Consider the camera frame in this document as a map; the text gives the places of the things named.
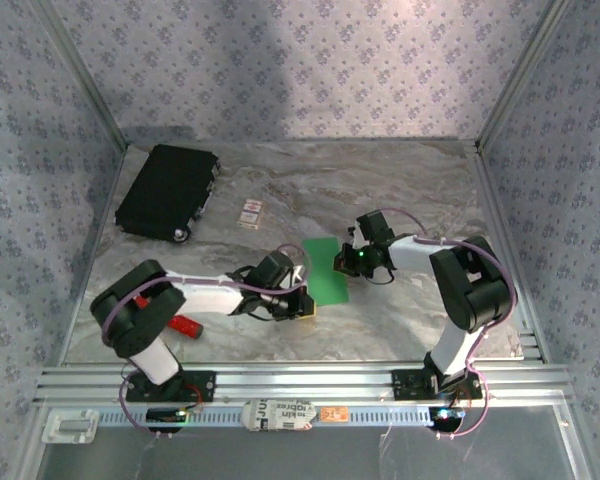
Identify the green paper sheet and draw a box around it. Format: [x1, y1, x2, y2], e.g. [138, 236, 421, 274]
[301, 237, 351, 307]

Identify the small red white card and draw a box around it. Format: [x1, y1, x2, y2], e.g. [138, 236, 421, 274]
[235, 198, 264, 230]

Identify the red cylinder with silver end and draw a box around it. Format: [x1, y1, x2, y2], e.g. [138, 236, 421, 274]
[134, 295, 204, 340]

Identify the white printed label roll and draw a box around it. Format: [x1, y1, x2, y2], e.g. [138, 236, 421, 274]
[242, 398, 317, 432]

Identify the black rectangular case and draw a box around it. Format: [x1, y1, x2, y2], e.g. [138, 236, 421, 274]
[114, 143, 222, 244]

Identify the left controller board with LED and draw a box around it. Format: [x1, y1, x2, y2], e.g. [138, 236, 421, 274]
[146, 407, 189, 425]

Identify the controller board with led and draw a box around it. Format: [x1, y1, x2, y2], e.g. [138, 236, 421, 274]
[428, 406, 466, 422]
[146, 407, 189, 425]

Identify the right controller board with LED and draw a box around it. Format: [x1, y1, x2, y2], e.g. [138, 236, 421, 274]
[428, 406, 466, 422]

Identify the aluminium mounting rail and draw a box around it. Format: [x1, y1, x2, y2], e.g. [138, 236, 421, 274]
[33, 363, 574, 404]

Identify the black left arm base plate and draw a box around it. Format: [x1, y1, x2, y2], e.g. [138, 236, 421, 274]
[125, 370, 216, 404]

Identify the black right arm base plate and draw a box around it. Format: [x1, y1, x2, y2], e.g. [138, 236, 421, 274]
[390, 368, 483, 401]

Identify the aluminium side rail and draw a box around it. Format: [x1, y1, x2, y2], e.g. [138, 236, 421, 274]
[467, 147, 549, 364]
[58, 144, 131, 364]

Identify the grey slotted cable duct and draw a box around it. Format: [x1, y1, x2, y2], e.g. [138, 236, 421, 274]
[97, 405, 434, 429]

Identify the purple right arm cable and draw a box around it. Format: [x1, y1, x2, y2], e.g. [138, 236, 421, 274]
[377, 207, 519, 441]

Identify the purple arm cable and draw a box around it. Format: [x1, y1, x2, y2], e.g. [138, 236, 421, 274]
[377, 207, 519, 441]
[102, 243, 311, 441]

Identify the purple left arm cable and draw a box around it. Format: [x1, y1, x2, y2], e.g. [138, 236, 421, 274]
[102, 243, 311, 441]

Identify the aluminium frame post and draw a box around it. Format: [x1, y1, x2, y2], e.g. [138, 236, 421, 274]
[476, 0, 575, 149]
[32, 0, 130, 149]

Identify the white plastic bracket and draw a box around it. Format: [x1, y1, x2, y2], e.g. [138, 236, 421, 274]
[41, 409, 100, 445]

